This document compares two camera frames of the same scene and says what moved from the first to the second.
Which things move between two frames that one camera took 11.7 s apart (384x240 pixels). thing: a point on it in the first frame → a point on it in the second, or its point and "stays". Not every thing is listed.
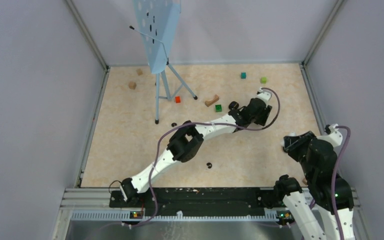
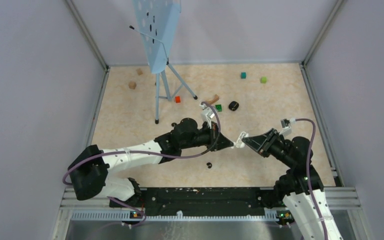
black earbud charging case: (233, 105) stays
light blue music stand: (157, 22) stays
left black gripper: (263, 114) → (224, 142)
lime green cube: (263, 79) stays
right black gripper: (292, 143) → (262, 143)
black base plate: (201, 199) stays
